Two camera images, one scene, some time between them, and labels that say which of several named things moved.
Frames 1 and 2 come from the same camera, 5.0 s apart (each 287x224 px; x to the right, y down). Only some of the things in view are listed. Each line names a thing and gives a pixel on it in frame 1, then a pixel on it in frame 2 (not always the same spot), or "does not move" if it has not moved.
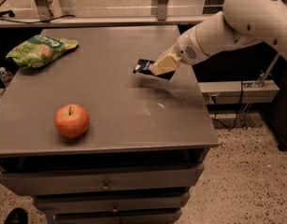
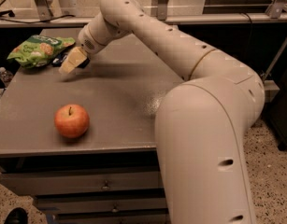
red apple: (71, 120) does not move
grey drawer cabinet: (147, 139) does not move
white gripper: (185, 46) → (86, 41)
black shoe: (17, 216) does not move
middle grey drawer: (110, 202) does not move
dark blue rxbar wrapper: (142, 66) → (60, 60)
